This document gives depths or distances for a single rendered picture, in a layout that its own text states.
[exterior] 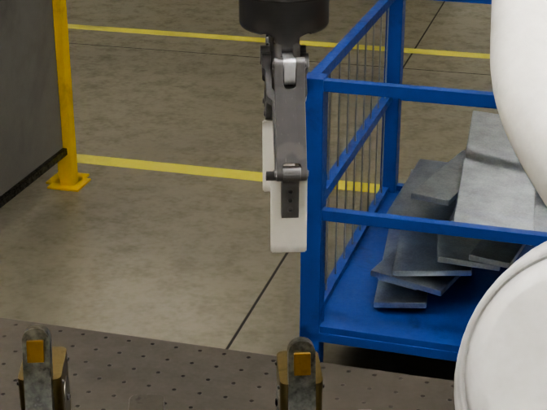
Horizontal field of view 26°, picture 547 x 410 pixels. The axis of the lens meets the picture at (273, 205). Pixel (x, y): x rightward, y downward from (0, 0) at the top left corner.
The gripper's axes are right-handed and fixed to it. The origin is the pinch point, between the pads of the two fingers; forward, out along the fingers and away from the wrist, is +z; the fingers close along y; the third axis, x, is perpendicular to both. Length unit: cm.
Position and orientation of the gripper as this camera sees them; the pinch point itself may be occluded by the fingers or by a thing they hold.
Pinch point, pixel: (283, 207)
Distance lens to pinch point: 105.7
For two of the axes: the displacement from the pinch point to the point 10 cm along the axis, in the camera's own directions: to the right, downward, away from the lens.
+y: -0.6, -3.9, 9.2
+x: -10.0, 0.2, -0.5
